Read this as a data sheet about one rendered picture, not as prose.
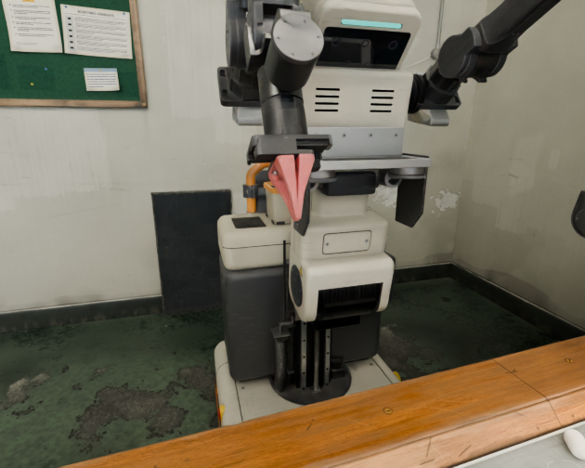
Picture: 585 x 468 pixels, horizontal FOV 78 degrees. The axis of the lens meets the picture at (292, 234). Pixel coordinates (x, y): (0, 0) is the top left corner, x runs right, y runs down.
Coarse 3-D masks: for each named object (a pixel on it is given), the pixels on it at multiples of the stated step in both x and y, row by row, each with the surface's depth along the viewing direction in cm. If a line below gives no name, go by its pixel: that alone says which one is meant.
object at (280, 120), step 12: (276, 96) 45; (264, 108) 46; (276, 108) 45; (288, 108) 45; (300, 108) 46; (264, 120) 46; (276, 120) 44; (288, 120) 44; (300, 120) 45; (264, 132) 46; (276, 132) 44; (288, 132) 44; (300, 132) 45; (252, 144) 43; (300, 144) 44; (312, 144) 45; (324, 144) 45; (252, 156) 47
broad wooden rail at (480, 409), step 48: (432, 384) 49; (480, 384) 49; (528, 384) 49; (576, 384) 49; (240, 432) 41; (288, 432) 41; (336, 432) 41; (384, 432) 41; (432, 432) 41; (480, 432) 42; (528, 432) 44
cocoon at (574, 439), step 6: (570, 432) 42; (576, 432) 42; (564, 438) 43; (570, 438) 41; (576, 438) 41; (582, 438) 41; (570, 444) 41; (576, 444) 41; (582, 444) 40; (570, 450) 41; (576, 450) 40; (582, 450) 40; (576, 456) 40; (582, 456) 40
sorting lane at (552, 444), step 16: (560, 432) 44; (512, 448) 42; (528, 448) 42; (544, 448) 42; (560, 448) 42; (464, 464) 40; (480, 464) 40; (496, 464) 40; (512, 464) 40; (528, 464) 40; (544, 464) 40; (560, 464) 40; (576, 464) 40
